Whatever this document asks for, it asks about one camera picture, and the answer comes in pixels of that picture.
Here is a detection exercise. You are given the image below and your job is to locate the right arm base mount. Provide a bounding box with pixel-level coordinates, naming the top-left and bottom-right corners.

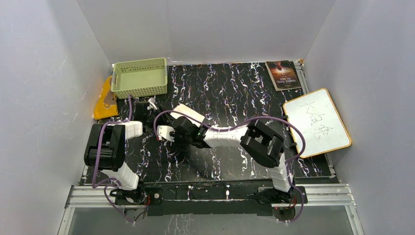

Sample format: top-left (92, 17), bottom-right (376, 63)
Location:
top-left (254, 186), bottom-right (308, 207)

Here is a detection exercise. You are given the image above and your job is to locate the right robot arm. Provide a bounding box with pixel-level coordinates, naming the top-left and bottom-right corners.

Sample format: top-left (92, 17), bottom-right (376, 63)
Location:
top-left (158, 116), bottom-right (295, 203)

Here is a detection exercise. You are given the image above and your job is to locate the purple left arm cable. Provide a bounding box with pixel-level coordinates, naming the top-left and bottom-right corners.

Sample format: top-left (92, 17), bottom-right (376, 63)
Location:
top-left (91, 94), bottom-right (137, 224)

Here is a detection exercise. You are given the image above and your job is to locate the aluminium rail frame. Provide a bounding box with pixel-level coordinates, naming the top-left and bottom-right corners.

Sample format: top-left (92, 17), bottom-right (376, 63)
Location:
top-left (58, 181), bottom-right (364, 235)

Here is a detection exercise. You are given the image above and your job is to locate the light green plastic basket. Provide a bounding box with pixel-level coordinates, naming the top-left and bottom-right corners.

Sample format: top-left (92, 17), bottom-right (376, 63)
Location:
top-left (111, 58), bottom-right (168, 99)

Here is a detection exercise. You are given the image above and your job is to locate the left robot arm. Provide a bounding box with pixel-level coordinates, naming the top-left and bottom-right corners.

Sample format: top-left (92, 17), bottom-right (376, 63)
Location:
top-left (84, 98), bottom-right (160, 204)

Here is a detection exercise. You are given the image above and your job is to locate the wood framed whiteboard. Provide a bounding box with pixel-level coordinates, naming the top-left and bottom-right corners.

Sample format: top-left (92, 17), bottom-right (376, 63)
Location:
top-left (283, 88), bottom-right (352, 159)

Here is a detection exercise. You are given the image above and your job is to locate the orange patterned towel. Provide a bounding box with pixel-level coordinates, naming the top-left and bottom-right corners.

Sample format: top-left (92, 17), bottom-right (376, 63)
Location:
top-left (93, 75), bottom-right (118, 120)

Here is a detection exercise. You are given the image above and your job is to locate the dark book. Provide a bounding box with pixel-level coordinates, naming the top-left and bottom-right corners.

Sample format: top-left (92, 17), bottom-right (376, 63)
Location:
top-left (265, 60), bottom-right (301, 91)

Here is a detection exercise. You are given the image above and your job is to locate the white towel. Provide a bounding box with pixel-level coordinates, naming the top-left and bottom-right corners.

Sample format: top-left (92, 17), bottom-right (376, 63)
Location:
top-left (170, 104), bottom-right (205, 122)

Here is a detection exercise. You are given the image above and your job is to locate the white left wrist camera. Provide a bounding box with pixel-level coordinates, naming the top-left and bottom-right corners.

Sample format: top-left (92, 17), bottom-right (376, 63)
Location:
top-left (147, 98), bottom-right (158, 111)

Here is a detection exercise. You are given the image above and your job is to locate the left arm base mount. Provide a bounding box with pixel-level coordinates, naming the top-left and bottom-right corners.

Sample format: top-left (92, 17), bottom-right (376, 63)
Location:
top-left (110, 187), bottom-right (163, 206)

